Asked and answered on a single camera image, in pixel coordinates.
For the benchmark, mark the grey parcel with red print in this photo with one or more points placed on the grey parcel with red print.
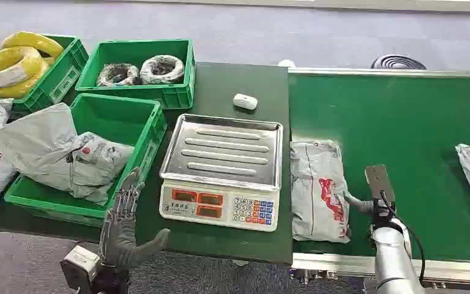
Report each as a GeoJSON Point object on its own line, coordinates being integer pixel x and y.
{"type": "Point", "coordinates": [316, 190]}

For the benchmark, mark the black round ribbed object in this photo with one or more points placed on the black round ribbed object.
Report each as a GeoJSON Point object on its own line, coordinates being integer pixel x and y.
{"type": "Point", "coordinates": [398, 63]}

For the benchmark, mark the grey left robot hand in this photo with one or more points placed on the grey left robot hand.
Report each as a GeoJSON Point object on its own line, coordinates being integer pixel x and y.
{"type": "Point", "coordinates": [117, 239]}

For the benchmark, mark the crumpled grey printed parcel bag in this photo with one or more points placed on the crumpled grey printed parcel bag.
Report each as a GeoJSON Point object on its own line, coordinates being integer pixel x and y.
{"type": "Point", "coordinates": [97, 162]}

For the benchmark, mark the green plastic crate with parcels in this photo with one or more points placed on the green plastic crate with parcels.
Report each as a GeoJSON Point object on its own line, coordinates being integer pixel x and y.
{"type": "Point", "coordinates": [109, 117]}

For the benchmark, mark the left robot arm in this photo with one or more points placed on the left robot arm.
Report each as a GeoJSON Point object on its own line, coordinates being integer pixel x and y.
{"type": "Point", "coordinates": [111, 281]}

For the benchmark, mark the large plain grey parcel bag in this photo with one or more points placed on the large plain grey parcel bag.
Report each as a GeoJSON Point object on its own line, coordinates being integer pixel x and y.
{"type": "Point", "coordinates": [36, 150]}

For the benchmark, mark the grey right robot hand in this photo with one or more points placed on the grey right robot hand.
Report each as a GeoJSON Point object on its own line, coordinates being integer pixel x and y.
{"type": "Point", "coordinates": [379, 182]}

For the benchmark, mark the small white oval device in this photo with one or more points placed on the small white oval device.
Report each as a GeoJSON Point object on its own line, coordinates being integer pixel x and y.
{"type": "Point", "coordinates": [245, 101]}

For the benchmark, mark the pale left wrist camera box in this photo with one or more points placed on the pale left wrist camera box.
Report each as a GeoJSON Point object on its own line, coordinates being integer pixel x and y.
{"type": "Point", "coordinates": [80, 266]}

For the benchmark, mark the green plastic crate with yellow coils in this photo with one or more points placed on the green plastic crate with yellow coils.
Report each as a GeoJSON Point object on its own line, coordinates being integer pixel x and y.
{"type": "Point", "coordinates": [62, 77]}

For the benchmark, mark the green conveyor belt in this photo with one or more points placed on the green conveyor belt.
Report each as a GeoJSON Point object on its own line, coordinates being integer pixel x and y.
{"type": "Point", "coordinates": [401, 121]}

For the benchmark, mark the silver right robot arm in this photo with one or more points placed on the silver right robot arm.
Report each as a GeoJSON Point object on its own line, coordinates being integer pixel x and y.
{"type": "Point", "coordinates": [393, 259]}

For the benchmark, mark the green plastic crate with grey coils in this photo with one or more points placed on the green plastic crate with grey coils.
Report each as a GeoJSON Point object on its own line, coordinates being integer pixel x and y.
{"type": "Point", "coordinates": [137, 50]}

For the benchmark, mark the electronic scale with steel tray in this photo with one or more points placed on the electronic scale with steel tray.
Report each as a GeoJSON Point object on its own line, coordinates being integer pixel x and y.
{"type": "Point", "coordinates": [223, 162]}

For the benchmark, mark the small white round object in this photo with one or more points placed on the small white round object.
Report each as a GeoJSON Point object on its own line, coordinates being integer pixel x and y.
{"type": "Point", "coordinates": [287, 63]}

